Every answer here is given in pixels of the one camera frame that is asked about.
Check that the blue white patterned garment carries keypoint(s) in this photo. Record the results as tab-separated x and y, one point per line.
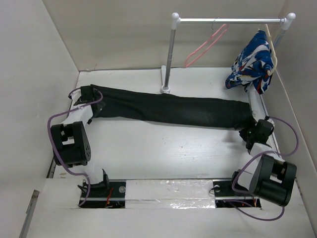
254	65

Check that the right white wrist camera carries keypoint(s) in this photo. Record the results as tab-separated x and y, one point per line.
270	120

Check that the pink plastic hanger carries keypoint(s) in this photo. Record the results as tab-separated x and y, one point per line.
206	46

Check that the black denim trousers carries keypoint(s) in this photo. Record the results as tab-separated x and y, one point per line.
166	108

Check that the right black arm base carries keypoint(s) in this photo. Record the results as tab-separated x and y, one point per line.
225	197

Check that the cream plastic hanger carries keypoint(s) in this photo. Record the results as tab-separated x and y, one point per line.
272	50

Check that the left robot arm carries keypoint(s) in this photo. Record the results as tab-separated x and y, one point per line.
67	133

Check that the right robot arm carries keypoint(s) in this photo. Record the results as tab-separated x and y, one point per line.
273	179

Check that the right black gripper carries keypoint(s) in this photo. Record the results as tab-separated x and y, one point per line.
242	132

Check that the white metal clothes rack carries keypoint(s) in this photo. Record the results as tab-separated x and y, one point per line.
208	79

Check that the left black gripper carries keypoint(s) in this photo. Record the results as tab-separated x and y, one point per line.
89	121

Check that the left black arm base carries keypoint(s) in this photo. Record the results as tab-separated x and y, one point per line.
112	197

